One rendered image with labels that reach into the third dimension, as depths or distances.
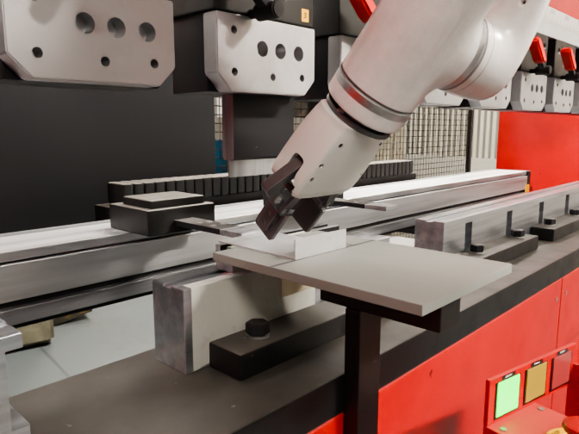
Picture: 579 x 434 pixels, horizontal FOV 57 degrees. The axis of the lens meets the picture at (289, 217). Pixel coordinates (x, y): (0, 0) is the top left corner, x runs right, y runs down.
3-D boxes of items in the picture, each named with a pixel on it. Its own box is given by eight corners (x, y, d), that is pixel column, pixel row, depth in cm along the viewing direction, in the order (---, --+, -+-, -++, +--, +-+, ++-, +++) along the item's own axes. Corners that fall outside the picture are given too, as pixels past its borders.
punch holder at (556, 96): (551, 111, 126) (557, 38, 123) (515, 112, 132) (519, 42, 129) (571, 113, 137) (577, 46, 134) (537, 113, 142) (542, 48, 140)
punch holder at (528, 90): (519, 109, 112) (525, 27, 109) (480, 110, 117) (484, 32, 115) (544, 111, 122) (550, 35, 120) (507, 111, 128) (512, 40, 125)
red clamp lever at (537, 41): (542, 34, 105) (552, 70, 112) (521, 36, 108) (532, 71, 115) (539, 40, 105) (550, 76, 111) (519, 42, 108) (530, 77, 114)
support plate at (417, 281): (421, 317, 42) (422, 305, 42) (212, 260, 60) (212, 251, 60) (512, 273, 55) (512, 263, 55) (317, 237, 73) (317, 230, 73)
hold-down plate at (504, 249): (477, 275, 96) (479, 259, 96) (450, 269, 100) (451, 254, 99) (538, 248, 118) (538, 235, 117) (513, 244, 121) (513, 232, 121)
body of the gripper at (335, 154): (372, 83, 58) (320, 160, 65) (310, 77, 51) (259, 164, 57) (418, 128, 55) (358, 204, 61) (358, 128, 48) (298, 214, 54)
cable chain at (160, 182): (124, 207, 94) (123, 184, 93) (107, 203, 98) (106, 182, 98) (274, 189, 121) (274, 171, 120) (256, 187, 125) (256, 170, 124)
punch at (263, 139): (234, 177, 62) (233, 94, 60) (223, 176, 63) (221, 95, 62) (293, 172, 69) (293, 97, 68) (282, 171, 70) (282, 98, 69)
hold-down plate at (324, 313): (240, 382, 56) (240, 355, 55) (208, 367, 60) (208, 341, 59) (397, 312, 77) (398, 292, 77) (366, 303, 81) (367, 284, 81)
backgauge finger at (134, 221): (215, 254, 65) (214, 213, 64) (109, 227, 83) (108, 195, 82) (284, 239, 74) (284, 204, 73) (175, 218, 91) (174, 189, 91)
